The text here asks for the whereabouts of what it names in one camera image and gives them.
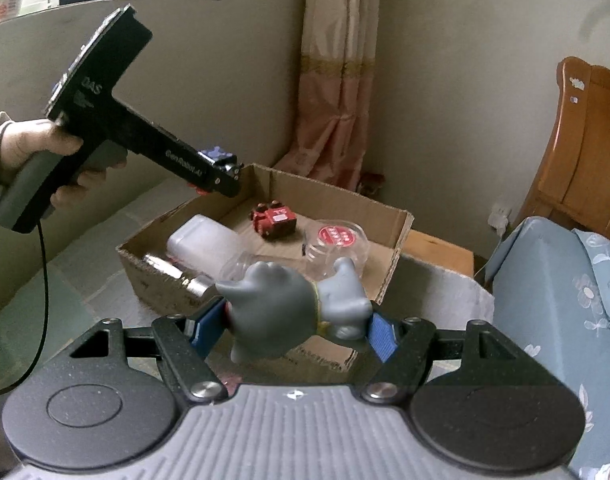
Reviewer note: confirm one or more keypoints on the dark red object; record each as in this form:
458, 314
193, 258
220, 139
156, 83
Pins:
372, 184

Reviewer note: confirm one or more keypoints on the clear round container red label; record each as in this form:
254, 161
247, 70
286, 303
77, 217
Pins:
335, 235

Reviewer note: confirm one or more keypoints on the white wall socket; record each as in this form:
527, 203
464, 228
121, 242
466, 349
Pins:
500, 217

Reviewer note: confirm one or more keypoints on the wooden headboard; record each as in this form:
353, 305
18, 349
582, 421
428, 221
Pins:
585, 160

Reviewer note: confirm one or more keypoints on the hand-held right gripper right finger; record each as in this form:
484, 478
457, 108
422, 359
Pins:
382, 337

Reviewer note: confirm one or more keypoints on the cardboard box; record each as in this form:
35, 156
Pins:
390, 250

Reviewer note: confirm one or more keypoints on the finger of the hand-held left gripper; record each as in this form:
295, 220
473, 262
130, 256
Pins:
227, 182

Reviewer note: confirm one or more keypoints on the grey toy figure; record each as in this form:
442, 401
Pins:
275, 305

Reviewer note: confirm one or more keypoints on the person's left hand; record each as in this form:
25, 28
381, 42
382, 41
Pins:
30, 140

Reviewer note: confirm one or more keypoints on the blue floral bedsheet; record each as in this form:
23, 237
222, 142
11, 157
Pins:
535, 310

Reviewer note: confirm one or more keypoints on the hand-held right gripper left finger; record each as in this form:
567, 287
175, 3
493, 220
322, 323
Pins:
210, 327

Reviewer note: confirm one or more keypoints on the white plastic box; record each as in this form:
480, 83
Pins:
205, 240

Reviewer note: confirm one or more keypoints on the clear plastic cup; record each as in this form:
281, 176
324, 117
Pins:
237, 267

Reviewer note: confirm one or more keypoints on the blue floral pillow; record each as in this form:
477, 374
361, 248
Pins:
605, 280

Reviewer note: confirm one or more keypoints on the capsule bottle with silver cap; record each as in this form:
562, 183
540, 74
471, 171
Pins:
175, 272

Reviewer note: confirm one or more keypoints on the black cube with purple dots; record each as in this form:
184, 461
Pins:
216, 152

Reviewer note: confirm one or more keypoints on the wooden bedside table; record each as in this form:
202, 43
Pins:
440, 252

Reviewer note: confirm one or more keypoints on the pink patterned curtain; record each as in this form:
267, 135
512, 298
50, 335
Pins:
330, 85

